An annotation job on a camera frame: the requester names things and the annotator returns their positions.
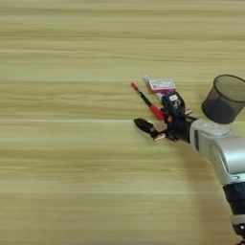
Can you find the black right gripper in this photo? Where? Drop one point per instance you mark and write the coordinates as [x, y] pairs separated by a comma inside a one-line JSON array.
[[180, 127]]

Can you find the red and black pen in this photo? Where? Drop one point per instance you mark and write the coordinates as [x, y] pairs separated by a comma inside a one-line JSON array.
[[146, 100]]

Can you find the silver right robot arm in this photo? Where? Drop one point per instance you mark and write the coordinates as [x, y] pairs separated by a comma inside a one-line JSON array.
[[229, 153]]

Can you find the red and white small box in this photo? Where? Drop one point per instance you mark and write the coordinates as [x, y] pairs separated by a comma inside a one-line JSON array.
[[162, 85]]

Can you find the black mesh pen cup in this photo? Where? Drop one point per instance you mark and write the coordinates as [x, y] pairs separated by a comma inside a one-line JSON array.
[[223, 102]]

